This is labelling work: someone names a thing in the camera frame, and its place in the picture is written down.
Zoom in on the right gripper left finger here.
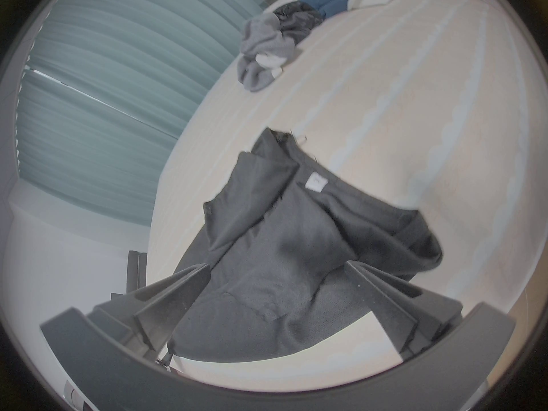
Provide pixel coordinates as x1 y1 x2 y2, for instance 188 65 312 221
88 263 211 360

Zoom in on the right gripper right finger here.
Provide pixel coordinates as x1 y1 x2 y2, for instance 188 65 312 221
344 260 464 357

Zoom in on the black T-shirt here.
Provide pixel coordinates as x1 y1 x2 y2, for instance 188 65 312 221
167 128 444 363

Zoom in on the bed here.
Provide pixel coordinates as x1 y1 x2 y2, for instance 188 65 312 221
146 0 542 397

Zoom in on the pile of clothes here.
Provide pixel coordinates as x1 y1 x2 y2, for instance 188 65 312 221
237 0 394 93

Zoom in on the black chest of drawers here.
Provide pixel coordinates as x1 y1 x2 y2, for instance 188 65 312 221
110 250 148 301

